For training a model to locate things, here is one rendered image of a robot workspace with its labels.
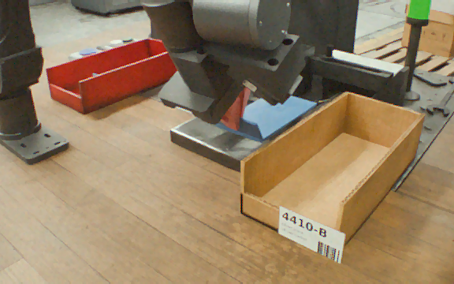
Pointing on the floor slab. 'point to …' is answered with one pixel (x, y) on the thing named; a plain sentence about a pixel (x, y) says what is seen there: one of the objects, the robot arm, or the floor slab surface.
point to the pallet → (428, 61)
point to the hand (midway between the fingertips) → (232, 121)
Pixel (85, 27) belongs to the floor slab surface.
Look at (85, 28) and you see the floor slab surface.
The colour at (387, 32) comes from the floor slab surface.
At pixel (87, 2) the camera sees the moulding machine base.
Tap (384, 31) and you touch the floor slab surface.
